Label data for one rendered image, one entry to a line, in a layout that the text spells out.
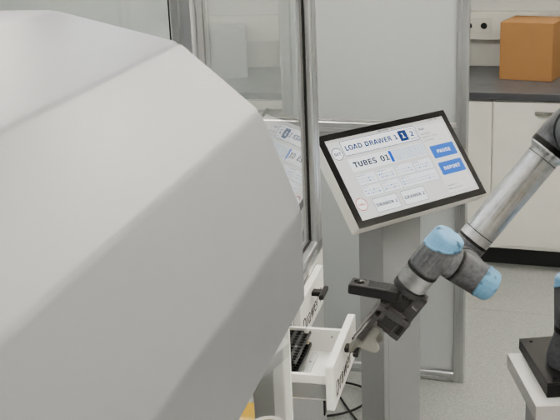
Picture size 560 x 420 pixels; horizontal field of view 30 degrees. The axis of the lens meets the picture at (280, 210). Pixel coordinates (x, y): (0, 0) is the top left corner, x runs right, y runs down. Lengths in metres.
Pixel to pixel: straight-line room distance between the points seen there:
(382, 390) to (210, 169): 2.33
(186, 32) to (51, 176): 0.86
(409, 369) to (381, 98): 1.05
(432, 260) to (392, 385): 1.25
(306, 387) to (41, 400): 1.58
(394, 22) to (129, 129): 2.80
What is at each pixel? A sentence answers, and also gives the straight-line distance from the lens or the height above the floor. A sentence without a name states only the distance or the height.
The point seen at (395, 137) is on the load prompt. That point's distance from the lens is 3.27.
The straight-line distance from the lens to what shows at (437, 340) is 4.21.
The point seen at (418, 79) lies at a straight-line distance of 3.90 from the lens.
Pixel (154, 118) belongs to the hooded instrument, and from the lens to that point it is 1.20.
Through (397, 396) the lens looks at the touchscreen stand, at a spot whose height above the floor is 0.30.
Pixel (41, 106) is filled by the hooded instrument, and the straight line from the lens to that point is 1.08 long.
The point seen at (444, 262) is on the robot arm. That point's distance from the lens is 2.28.
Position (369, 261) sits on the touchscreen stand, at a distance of 3.33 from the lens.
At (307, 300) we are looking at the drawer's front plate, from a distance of 2.69.
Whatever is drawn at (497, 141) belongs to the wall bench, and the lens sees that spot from 5.22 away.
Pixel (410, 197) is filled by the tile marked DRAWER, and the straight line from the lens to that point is 3.18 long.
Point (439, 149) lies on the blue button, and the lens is 3.34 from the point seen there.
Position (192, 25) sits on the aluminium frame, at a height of 1.71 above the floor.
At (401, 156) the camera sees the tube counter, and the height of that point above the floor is 1.11.
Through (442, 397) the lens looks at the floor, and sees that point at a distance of 4.14.
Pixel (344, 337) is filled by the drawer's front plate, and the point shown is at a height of 0.93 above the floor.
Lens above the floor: 1.95
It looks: 18 degrees down
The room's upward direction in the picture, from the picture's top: 2 degrees counter-clockwise
